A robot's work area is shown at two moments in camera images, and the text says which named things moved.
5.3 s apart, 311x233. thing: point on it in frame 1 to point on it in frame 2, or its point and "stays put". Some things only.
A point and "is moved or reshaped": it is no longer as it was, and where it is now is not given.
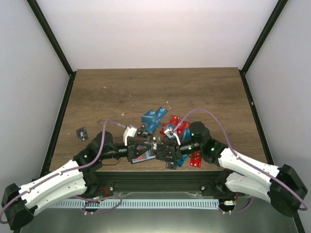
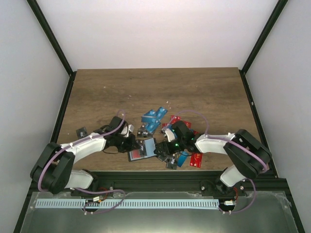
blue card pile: x=153 y=117 stays put
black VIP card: x=172 y=165 stays put
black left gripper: x=133 y=150 to x=132 y=143
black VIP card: x=153 y=148 is moved or reshaped
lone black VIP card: x=82 y=134 stays put
